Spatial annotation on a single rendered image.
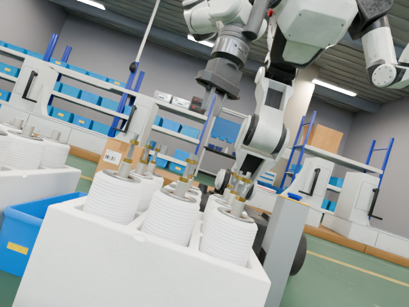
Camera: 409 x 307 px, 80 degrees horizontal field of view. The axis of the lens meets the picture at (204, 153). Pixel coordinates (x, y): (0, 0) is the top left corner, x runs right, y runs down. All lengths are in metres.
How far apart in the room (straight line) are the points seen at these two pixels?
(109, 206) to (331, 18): 0.94
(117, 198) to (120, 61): 9.60
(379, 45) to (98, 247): 1.09
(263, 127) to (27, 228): 0.81
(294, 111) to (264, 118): 6.30
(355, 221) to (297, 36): 2.44
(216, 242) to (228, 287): 0.07
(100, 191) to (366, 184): 2.96
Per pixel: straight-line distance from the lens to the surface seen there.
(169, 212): 0.45
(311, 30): 1.08
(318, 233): 2.85
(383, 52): 1.15
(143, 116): 2.71
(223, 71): 0.62
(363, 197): 3.19
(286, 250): 0.71
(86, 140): 2.79
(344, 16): 1.10
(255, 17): 0.65
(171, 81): 9.42
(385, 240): 3.34
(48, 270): 0.51
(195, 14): 0.85
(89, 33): 10.80
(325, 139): 5.97
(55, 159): 0.82
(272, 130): 1.03
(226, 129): 6.62
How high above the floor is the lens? 0.33
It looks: 3 degrees up
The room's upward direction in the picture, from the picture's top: 19 degrees clockwise
